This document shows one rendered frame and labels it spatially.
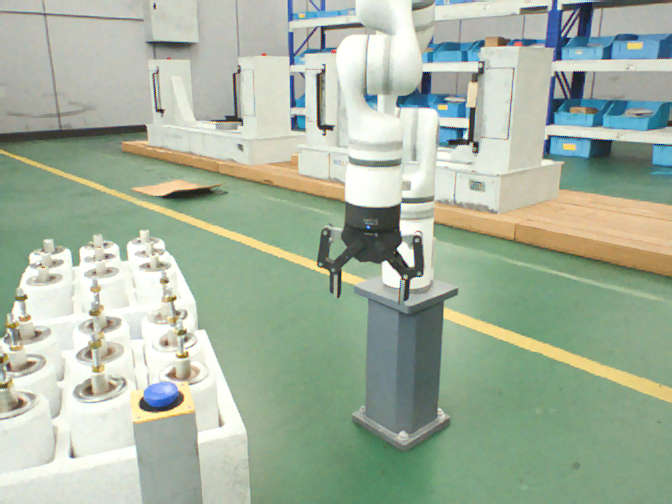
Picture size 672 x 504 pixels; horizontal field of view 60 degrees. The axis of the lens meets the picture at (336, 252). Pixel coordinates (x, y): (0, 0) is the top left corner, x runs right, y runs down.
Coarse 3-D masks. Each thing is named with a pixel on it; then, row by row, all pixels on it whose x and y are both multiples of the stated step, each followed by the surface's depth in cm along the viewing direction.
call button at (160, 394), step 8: (152, 384) 70; (160, 384) 70; (168, 384) 70; (144, 392) 68; (152, 392) 68; (160, 392) 68; (168, 392) 68; (176, 392) 69; (152, 400) 67; (160, 400) 67; (168, 400) 68
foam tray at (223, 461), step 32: (64, 352) 111; (64, 384) 99; (224, 384) 99; (64, 416) 90; (224, 416) 90; (64, 448) 82; (128, 448) 82; (224, 448) 85; (0, 480) 76; (32, 480) 76; (64, 480) 78; (96, 480) 80; (128, 480) 81; (224, 480) 87
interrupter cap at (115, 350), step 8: (112, 344) 97; (120, 344) 97; (80, 352) 95; (88, 352) 95; (112, 352) 95; (120, 352) 95; (80, 360) 92; (88, 360) 92; (104, 360) 92; (112, 360) 92
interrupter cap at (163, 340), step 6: (162, 336) 100; (186, 336) 100; (192, 336) 100; (156, 342) 98; (162, 342) 98; (186, 342) 98; (192, 342) 98; (156, 348) 96; (162, 348) 96; (168, 348) 96; (174, 348) 96; (186, 348) 96
